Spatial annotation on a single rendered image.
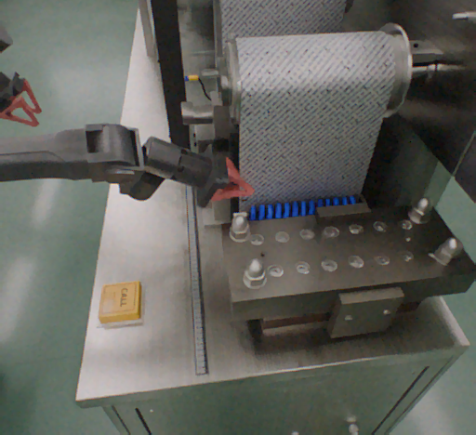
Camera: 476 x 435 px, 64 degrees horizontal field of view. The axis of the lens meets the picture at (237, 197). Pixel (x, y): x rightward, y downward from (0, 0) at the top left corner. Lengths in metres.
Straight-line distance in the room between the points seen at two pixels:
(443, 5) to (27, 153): 0.65
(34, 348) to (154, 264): 1.15
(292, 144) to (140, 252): 0.39
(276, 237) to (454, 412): 1.26
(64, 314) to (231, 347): 1.31
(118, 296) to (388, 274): 0.47
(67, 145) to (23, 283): 1.57
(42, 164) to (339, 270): 0.47
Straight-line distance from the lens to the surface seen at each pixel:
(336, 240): 0.68
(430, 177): 1.04
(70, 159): 0.57
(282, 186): 0.69
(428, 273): 0.68
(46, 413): 1.75
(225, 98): 0.60
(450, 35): 0.70
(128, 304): 0.73
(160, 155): 0.60
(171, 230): 0.86
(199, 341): 0.70
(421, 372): 0.87
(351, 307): 0.63
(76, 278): 2.01
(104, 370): 0.71
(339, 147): 0.67
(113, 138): 0.58
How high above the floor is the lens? 1.53
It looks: 43 degrees down
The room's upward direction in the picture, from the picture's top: straight up
